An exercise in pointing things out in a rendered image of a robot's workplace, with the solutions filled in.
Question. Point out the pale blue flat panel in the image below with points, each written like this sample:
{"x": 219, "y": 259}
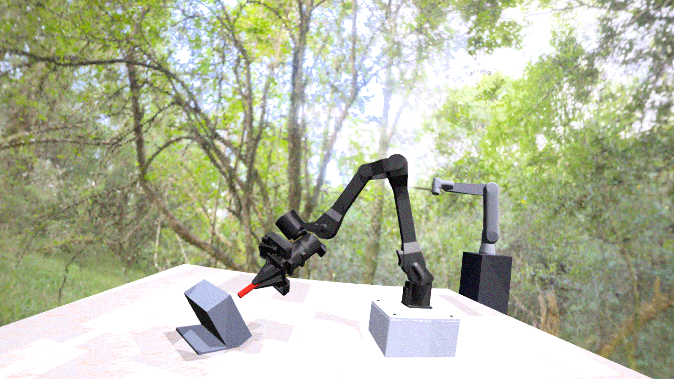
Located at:
{"x": 222, "y": 326}

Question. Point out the red peg with white band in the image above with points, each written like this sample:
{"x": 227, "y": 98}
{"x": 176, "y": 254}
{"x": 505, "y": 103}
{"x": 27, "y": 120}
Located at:
{"x": 247, "y": 290}

